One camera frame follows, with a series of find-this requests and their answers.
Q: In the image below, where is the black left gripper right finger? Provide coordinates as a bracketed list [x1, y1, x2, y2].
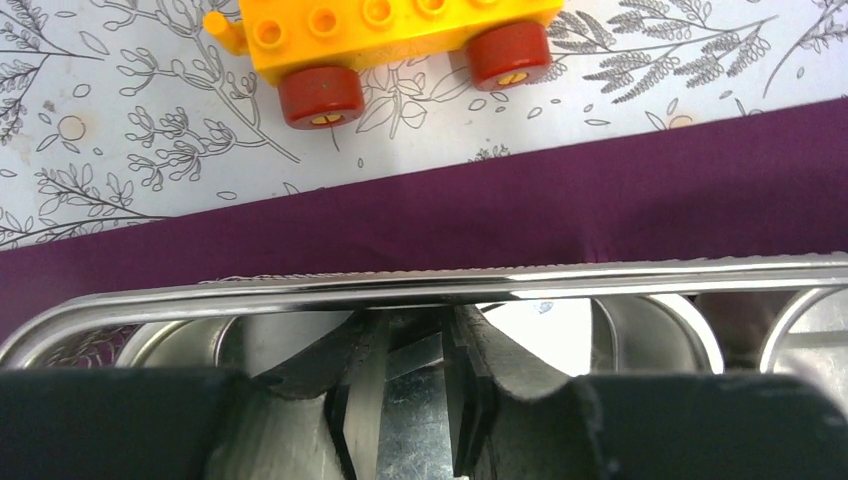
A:
[441, 306, 847, 479]

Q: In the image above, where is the orange toy car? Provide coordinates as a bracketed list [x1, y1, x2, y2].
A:
[202, 0, 565, 130]

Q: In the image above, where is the purple cloth wrap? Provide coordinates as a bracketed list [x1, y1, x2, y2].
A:
[1, 99, 847, 336]

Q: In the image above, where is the perforated steel instrument tray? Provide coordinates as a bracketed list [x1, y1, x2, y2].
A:
[1, 257, 847, 377]

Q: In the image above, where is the floral patterned table mat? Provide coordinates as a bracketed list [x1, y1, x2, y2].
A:
[1, 1, 847, 250]

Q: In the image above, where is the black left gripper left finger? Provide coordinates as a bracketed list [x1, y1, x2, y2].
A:
[1, 311, 389, 479]

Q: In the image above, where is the remaining steel instrument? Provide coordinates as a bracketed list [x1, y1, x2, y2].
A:
[353, 310, 455, 479]

